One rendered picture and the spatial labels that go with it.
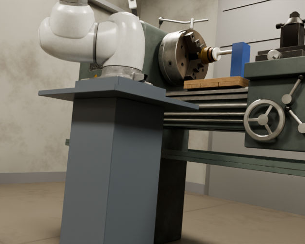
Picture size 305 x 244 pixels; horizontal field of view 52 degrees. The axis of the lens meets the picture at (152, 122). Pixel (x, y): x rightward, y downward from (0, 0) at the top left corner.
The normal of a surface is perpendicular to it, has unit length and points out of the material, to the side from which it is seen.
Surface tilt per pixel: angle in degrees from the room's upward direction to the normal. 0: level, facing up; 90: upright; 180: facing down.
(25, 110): 90
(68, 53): 145
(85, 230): 90
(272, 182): 90
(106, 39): 91
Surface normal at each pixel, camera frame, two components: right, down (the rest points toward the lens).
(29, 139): 0.75, 0.02
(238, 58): -0.68, -0.10
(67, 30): -0.01, 0.38
